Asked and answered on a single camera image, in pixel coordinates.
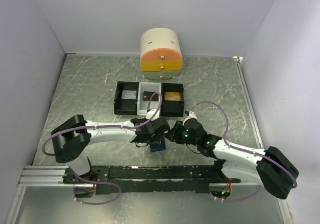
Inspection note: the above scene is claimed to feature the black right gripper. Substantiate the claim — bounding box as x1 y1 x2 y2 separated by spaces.
164 120 199 147

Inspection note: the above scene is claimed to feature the blue leather card holder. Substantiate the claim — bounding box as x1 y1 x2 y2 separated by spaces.
149 138 166 152

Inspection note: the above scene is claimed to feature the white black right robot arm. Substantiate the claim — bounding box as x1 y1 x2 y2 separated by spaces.
165 118 299 199

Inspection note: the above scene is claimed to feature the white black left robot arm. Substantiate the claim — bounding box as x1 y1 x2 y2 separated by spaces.
51 115 170 183

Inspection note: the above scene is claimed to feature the black card in tray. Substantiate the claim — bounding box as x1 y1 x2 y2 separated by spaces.
142 91 159 101

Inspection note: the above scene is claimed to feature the gold card in tray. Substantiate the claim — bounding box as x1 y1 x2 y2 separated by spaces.
164 92 181 101

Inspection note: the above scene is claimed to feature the silver card in tray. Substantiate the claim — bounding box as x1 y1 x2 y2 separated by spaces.
121 90 137 100

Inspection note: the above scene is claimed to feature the white middle tray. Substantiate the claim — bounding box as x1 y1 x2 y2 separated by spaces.
137 82 162 116

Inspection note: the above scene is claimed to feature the black right tray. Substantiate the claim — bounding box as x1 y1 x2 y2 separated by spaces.
160 83 185 117

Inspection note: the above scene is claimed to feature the black tray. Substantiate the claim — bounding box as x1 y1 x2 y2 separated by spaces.
113 81 139 115
160 83 185 117

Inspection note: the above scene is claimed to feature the black left tray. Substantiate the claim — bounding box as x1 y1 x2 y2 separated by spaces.
113 81 139 115

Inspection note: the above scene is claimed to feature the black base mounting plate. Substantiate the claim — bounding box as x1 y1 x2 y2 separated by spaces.
62 165 242 194

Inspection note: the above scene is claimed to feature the round three-drawer storage box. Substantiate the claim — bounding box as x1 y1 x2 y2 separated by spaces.
140 28 183 80

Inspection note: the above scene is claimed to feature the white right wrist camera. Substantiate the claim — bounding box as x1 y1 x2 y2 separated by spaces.
182 111 198 125

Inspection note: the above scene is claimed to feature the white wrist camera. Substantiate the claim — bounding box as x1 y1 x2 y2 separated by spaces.
146 109 156 119
182 111 198 125

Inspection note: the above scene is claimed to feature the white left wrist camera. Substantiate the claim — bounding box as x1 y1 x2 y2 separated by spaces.
146 109 156 119

